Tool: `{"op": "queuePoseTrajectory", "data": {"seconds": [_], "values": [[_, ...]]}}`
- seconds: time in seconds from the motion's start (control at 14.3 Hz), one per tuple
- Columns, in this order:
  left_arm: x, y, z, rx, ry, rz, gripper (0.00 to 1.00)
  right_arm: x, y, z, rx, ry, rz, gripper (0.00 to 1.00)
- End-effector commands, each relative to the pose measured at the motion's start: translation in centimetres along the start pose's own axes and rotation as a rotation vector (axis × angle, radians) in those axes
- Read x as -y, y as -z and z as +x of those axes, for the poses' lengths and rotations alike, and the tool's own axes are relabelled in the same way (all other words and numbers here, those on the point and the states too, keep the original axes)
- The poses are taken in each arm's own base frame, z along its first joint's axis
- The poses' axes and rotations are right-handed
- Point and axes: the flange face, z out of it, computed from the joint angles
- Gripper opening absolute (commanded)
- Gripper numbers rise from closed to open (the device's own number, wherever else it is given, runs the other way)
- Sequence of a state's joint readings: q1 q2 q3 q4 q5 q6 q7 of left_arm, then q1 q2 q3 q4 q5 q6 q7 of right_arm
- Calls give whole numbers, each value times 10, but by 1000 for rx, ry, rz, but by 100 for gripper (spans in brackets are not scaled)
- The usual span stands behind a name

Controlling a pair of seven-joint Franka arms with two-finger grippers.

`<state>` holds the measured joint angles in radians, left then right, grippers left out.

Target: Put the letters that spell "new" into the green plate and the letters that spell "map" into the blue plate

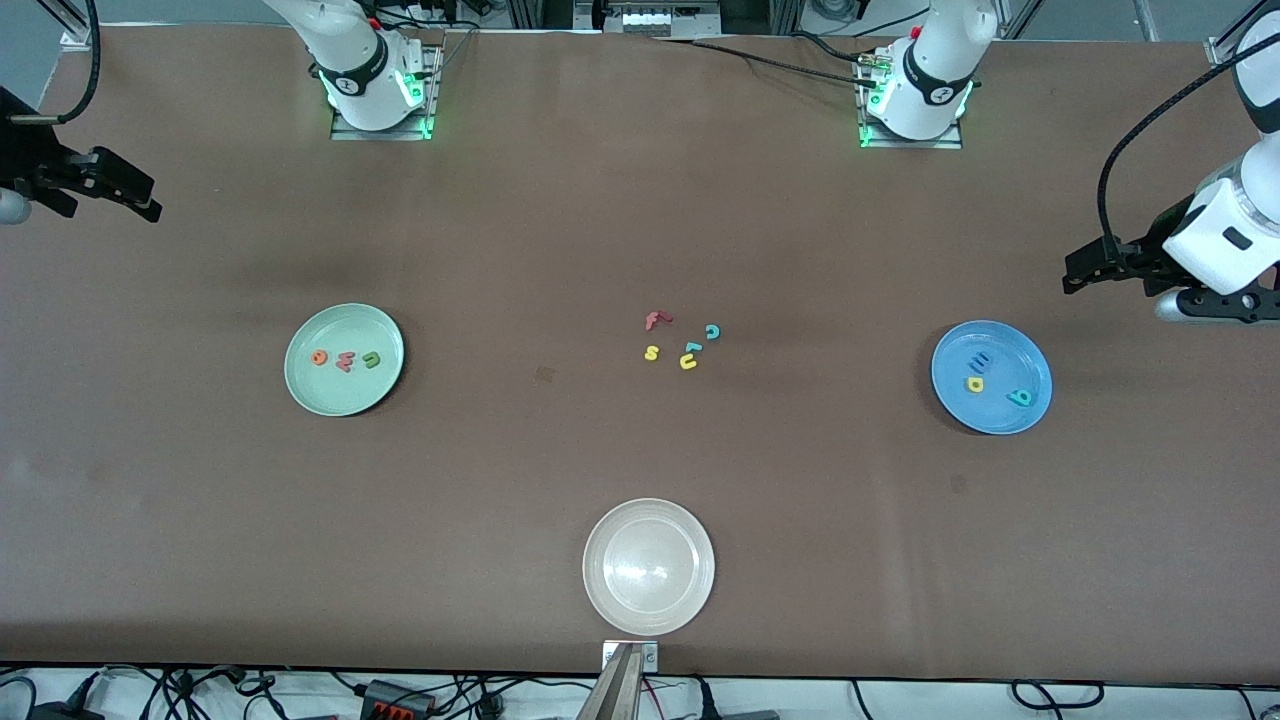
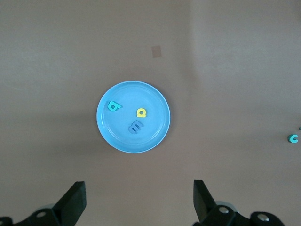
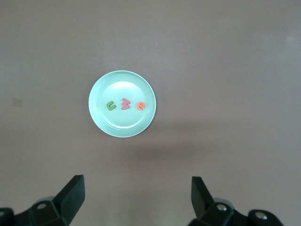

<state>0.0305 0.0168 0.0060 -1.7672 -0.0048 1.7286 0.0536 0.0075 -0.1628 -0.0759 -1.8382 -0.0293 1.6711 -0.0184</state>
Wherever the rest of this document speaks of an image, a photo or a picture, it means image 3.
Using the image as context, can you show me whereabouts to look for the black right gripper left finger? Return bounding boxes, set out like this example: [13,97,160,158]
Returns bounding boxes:
[14,174,85,226]

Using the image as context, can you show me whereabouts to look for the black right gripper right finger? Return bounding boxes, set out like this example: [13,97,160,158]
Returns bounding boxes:
[190,176,250,226]

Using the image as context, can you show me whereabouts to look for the pink foam letter m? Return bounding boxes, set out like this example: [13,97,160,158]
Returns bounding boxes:
[120,97,132,111]

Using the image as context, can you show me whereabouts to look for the green round plate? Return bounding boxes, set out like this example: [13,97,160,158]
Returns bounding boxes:
[88,70,157,138]

